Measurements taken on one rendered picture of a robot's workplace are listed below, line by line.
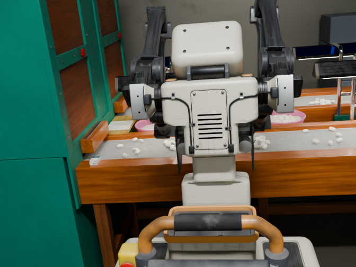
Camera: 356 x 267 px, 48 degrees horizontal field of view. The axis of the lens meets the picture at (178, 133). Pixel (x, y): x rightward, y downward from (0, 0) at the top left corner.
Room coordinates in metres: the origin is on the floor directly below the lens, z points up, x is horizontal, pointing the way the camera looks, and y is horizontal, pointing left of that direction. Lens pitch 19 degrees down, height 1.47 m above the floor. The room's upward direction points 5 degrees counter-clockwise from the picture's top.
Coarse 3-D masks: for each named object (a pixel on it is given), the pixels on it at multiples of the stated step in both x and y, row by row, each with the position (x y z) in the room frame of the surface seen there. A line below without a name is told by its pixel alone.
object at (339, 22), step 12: (324, 24) 3.96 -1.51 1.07; (336, 24) 3.74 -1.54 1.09; (348, 24) 3.72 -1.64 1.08; (324, 36) 3.95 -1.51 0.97; (336, 36) 3.74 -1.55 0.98; (348, 36) 3.72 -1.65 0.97; (324, 60) 3.88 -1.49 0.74; (336, 60) 3.44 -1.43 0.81; (324, 84) 3.88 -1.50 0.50; (336, 84) 3.39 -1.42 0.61; (348, 84) 3.35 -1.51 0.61
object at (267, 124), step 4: (268, 116) 1.66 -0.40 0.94; (268, 120) 1.65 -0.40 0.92; (256, 124) 1.61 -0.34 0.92; (260, 124) 1.60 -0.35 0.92; (264, 124) 1.63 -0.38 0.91; (268, 124) 1.64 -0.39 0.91; (256, 128) 1.63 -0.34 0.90; (260, 128) 1.63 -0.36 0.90; (264, 128) 1.63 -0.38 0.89; (268, 128) 1.63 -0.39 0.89
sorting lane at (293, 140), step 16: (352, 128) 1.94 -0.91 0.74; (112, 144) 2.03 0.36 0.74; (128, 144) 2.01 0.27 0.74; (144, 144) 1.99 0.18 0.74; (160, 144) 1.96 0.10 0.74; (272, 144) 1.82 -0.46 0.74; (288, 144) 1.80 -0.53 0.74; (304, 144) 1.78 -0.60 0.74; (320, 144) 1.76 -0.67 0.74; (336, 144) 1.75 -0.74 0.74; (352, 144) 1.73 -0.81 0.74
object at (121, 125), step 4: (132, 120) 2.31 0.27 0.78; (112, 124) 2.26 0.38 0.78; (116, 124) 2.26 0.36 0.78; (120, 124) 2.25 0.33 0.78; (124, 124) 2.24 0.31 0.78; (128, 124) 2.23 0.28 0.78; (112, 128) 2.19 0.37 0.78; (116, 128) 2.18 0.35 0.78; (120, 128) 2.18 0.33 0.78; (124, 128) 2.17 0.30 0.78; (128, 128) 2.16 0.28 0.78
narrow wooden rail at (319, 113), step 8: (328, 104) 2.32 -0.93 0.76; (344, 104) 2.29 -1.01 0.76; (304, 112) 2.29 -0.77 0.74; (312, 112) 2.28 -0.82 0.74; (320, 112) 2.28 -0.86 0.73; (328, 112) 2.27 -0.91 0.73; (344, 112) 2.26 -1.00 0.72; (136, 120) 2.40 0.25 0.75; (304, 120) 2.29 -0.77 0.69; (312, 120) 2.28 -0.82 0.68; (320, 120) 2.28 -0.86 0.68; (328, 120) 2.27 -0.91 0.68
